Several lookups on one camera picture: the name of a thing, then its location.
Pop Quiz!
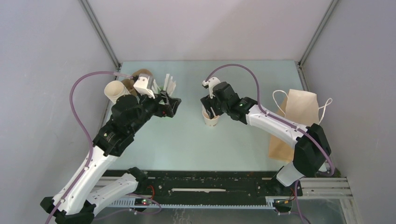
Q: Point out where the black front rail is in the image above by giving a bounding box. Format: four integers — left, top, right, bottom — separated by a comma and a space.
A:
112, 170, 352, 212

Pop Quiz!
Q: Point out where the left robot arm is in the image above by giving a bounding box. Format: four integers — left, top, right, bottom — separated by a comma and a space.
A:
40, 91, 182, 224

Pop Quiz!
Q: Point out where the stack of paper cups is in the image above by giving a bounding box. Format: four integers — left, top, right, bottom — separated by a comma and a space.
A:
104, 80, 130, 104

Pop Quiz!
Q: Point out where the brown paper bag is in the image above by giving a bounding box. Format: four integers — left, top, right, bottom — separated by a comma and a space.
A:
268, 89, 333, 163

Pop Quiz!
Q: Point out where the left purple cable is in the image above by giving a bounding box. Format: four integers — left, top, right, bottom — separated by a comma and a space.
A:
44, 71, 134, 224

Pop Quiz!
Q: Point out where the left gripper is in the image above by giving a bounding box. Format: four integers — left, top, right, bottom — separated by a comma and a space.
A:
128, 89, 181, 134

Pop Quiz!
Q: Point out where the purple cable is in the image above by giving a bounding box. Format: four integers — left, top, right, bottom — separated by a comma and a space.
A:
44, 71, 134, 224
205, 64, 336, 224

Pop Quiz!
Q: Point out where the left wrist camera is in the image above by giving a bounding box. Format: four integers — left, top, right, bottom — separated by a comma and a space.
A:
133, 73, 155, 99

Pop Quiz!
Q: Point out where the single paper cup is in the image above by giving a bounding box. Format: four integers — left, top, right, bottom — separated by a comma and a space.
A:
202, 106, 220, 127

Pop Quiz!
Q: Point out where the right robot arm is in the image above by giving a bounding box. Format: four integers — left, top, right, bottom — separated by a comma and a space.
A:
200, 79, 331, 195

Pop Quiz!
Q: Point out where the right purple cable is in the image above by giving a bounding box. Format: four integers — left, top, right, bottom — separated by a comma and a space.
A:
205, 64, 336, 224

